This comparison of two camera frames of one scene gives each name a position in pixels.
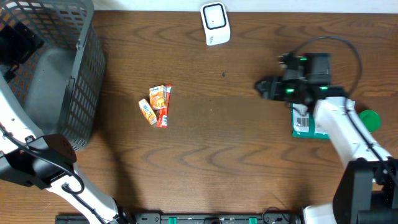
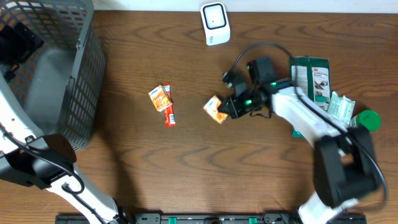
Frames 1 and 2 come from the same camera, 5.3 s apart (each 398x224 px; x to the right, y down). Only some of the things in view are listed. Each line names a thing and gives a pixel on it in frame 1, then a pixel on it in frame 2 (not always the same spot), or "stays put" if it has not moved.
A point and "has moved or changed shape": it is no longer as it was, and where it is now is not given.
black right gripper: x=273 y=90 -> x=235 y=109
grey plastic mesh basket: x=61 y=85 stays put
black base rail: x=186 y=218 stays put
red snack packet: x=162 y=113 has moved or changed shape
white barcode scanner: x=216 y=23 stays put
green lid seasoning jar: x=370 y=119 stays put
